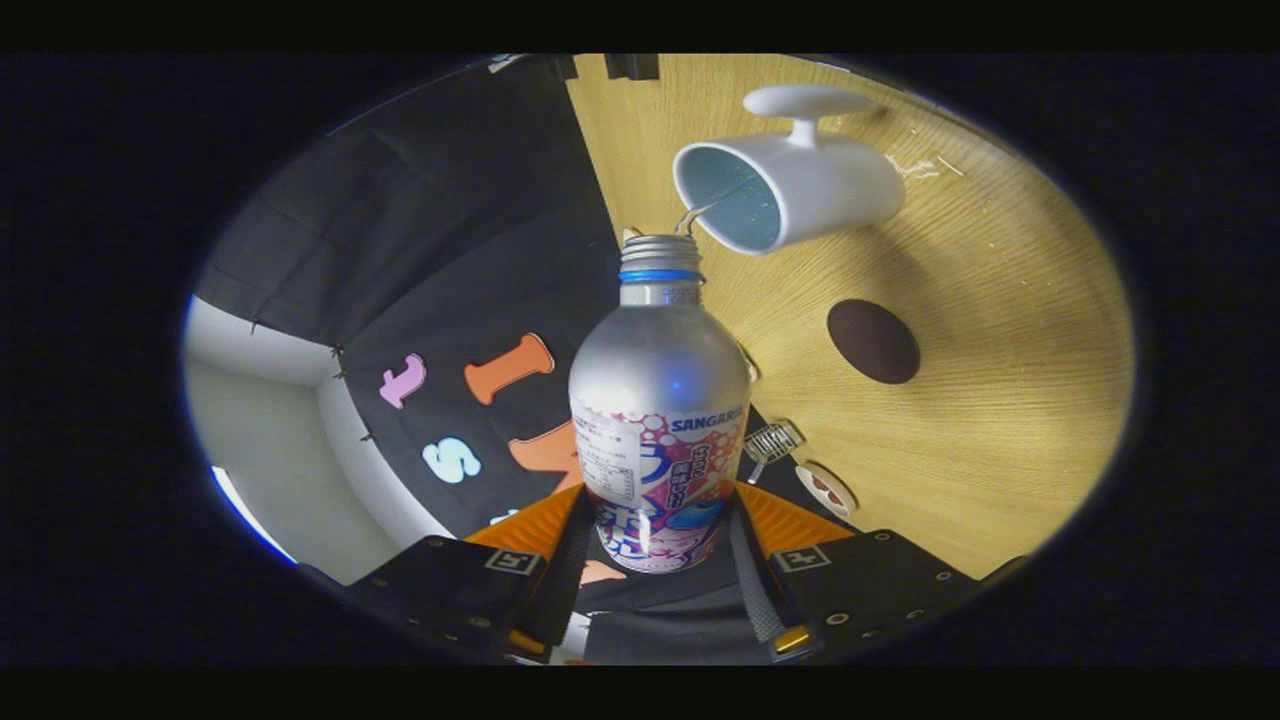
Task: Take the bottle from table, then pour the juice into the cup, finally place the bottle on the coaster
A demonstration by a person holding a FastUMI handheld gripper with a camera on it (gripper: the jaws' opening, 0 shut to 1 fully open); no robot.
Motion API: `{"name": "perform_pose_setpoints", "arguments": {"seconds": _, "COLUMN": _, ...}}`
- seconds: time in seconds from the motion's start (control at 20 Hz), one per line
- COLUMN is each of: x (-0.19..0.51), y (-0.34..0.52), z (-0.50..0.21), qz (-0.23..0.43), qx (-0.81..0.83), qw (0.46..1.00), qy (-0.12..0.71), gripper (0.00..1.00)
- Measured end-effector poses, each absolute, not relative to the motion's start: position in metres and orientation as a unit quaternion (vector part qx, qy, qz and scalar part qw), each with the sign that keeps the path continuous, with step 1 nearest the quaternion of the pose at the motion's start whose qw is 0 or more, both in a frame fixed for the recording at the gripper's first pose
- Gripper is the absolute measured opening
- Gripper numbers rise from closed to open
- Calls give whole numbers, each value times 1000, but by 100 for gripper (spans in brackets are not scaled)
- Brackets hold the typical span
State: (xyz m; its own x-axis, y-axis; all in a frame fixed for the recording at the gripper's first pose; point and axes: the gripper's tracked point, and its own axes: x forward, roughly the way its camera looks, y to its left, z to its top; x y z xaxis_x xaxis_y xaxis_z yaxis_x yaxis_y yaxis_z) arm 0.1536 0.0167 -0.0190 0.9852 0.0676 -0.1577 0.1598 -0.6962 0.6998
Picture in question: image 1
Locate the wooden table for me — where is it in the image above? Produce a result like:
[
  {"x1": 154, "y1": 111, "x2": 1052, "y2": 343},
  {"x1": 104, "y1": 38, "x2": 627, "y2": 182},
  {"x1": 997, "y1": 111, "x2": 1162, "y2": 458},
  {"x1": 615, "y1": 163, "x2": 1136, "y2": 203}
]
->
[{"x1": 565, "y1": 55, "x2": 1136, "y2": 581}]

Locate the silver juice bottle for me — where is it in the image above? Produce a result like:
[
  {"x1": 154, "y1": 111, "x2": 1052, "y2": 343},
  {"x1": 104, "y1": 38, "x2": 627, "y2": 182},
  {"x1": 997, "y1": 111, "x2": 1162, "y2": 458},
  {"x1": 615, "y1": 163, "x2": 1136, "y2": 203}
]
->
[{"x1": 568, "y1": 234, "x2": 751, "y2": 574}]

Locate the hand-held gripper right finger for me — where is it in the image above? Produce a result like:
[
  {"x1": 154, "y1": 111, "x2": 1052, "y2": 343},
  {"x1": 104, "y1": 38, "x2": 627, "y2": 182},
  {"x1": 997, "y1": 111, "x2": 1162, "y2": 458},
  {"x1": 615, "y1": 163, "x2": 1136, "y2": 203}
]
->
[{"x1": 728, "y1": 482, "x2": 986, "y2": 663}]

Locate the white cup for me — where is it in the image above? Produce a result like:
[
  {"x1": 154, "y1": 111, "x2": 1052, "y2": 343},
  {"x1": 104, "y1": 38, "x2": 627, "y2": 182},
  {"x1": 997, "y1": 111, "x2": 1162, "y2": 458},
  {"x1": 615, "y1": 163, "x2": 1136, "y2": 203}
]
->
[{"x1": 672, "y1": 84, "x2": 907, "y2": 256}]

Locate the grey oval plate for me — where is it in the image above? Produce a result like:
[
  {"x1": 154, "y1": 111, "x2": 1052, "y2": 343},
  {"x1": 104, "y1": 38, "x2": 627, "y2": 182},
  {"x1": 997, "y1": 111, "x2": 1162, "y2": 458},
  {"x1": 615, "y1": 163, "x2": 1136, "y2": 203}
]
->
[{"x1": 795, "y1": 461, "x2": 859, "y2": 519}]

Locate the dark brown round coaster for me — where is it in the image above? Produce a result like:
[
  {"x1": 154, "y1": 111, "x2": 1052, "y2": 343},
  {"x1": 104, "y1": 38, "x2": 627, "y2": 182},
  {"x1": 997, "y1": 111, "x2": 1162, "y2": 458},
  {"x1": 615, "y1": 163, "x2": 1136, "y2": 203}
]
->
[{"x1": 827, "y1": 298, "x2": 922, "y2": 385}]

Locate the black backdrop cloth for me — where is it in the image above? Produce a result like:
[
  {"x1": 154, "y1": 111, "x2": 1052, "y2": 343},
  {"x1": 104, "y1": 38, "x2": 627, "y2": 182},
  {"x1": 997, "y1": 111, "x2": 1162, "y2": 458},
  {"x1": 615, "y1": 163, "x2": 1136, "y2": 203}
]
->
[{"x1": 190, "y1": 55, "x2": 801, "y2": 666}]

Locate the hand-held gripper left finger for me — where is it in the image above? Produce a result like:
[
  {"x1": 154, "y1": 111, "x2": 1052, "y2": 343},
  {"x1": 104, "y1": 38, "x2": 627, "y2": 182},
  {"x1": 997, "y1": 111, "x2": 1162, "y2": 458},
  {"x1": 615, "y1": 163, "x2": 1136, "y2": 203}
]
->
[{"x1": 350, "y1": 485, "x2": 591, "y2": 663}]

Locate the metal wire utensil holder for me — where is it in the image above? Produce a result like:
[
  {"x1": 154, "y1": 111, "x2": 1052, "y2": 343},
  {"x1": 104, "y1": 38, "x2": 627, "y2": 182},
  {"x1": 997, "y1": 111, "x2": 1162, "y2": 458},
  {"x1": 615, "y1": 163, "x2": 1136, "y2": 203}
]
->
[{"x1": 742, "y1": 420, "x2": 807, "y2": 486}]

